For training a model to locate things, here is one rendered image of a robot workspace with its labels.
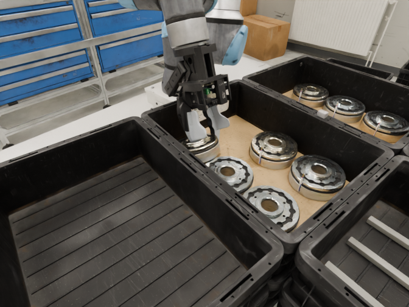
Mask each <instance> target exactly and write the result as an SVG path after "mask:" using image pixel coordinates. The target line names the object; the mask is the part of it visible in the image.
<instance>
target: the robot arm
mask: <svg viewBox="0 0 409 307"><path fill-rule="evenodd" d="M118 2H119V3H120V5H121V6H123V7H125V8H129V9H135V10H156V11H163V15H164V20H165V21H164V22H163V23H162V26H161V28H162V35H161V38H162V39H163V53H164V66H165V69H164V74H163V80H162V82H161V87H162V91H163V93H165V94H166V95H168V97H176V98H177V115H178V119H179V120H180V123H181V125H182V128H183V130H184V131H185V132H186V135H187V137H188V138H189V141H190V142H195V141H198V140H200V139H205V138H206V129H205V128H204V127H203V126H202V125H201V124H200V122H199V117H198V113H197V111H195V110H193V109H195V108H197V109H198V110H202V112H203V115H204V117H205V118H206V119H207V121H208V127H209V128H210V132H211V133H213V134H215V135H216V136H217V138H218V140H219V137H220V129H224V128H227V127H229V125H230V123H229V120H228V118H226V117H224V116H223V115H221V114H220V112H219V110H218V106H217V105H223V104H225V103H227V102H228V101H231V100H232V97H231V90H230V85H229V79H228V74H218V75H216V73H215V66H214V64H216V65H222V66H225V65H229V66H234V65H236V64H238V62H239V61H240V59H241V57H242V54H243V51H244V49H245V44H246V39H247V34H248V27H247V26H246V25H243V20H244V18H243V16H242V15H241V14H240V0H118ZM206 13H207V14H206ZM205 14H206V15H205ZM224 82H227V86H228V93H229V94H226V89H225V83H224ZM191 110H193V111H191Z"/></svg>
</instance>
